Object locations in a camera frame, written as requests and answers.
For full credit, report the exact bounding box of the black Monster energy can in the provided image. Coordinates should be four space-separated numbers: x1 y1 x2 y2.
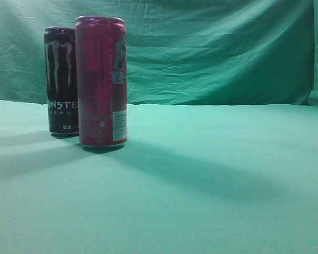
44 26 79 136

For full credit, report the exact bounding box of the green table cloth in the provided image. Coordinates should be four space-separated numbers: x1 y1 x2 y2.
0 101 318 253

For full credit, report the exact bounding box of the green backdrop cloth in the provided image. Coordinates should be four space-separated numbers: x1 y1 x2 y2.
0 1 315 105

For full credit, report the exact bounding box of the pink energy drink can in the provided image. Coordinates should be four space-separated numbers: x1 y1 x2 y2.
75 16 128 149

